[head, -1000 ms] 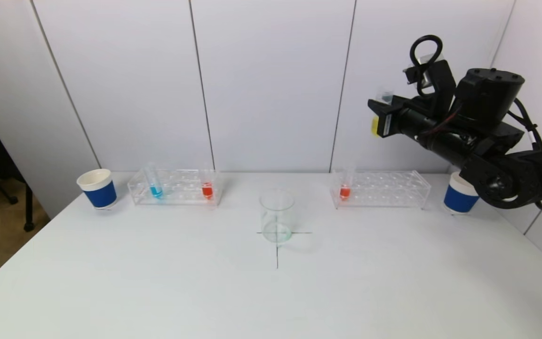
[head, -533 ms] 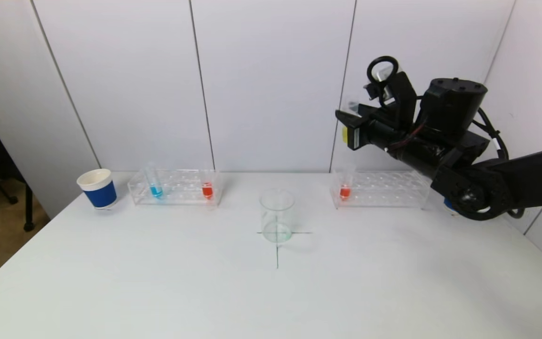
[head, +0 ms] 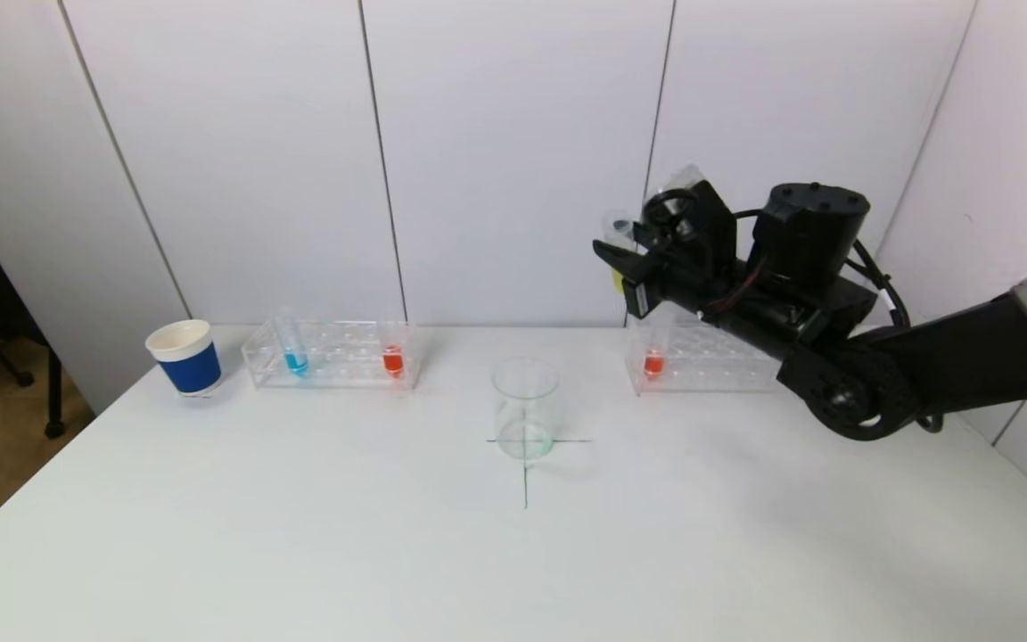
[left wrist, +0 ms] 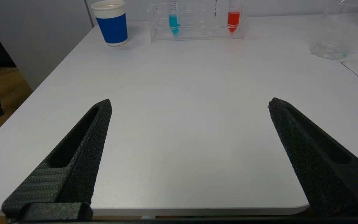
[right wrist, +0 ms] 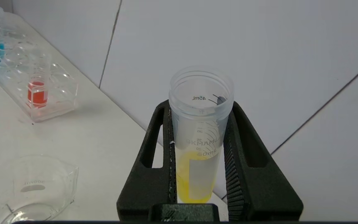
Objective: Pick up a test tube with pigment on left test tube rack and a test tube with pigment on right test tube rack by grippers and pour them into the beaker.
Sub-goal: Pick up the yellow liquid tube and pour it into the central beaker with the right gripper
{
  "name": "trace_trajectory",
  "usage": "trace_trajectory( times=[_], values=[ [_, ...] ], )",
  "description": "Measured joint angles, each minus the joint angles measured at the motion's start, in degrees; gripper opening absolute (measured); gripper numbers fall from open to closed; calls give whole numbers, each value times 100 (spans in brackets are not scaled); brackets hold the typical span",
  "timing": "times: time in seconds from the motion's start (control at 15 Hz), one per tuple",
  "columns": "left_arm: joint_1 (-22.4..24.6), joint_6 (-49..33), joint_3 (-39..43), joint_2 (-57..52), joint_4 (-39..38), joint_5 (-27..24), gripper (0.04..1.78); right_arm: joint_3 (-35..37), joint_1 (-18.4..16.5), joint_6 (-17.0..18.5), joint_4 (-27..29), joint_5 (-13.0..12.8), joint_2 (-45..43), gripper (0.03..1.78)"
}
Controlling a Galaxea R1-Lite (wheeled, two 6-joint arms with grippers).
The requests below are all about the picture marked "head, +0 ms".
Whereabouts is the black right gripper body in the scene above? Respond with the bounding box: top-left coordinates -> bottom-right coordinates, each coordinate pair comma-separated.
620,249 -> 751,334

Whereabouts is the test tube with yellow liquid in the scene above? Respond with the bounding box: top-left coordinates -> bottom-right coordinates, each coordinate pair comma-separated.
603,211 -> 636,295

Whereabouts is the test tube with red liquid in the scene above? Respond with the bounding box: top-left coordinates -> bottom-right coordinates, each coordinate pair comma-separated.
380,312 -> 406,379
643,314 -> 668,381

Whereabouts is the clear acrylic test tube rack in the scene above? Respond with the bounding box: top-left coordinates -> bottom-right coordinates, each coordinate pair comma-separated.
625,317 -> 786,396
242,321 -> 421,391

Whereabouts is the clear glass beaker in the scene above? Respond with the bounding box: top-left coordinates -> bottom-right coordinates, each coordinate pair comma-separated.
491,358 -> 560,462

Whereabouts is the test tube with blue liquid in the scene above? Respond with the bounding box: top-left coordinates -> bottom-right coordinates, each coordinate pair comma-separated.
275,308 -> 310,377

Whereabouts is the blue and white paper cup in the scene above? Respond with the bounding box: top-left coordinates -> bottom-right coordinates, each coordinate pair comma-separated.
145,319 -> 223,398

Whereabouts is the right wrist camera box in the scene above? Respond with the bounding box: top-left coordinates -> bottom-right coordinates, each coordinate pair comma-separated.
643,165 -> 737,268

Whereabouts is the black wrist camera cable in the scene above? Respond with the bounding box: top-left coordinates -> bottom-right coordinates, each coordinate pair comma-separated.
643,187 -> 911,331

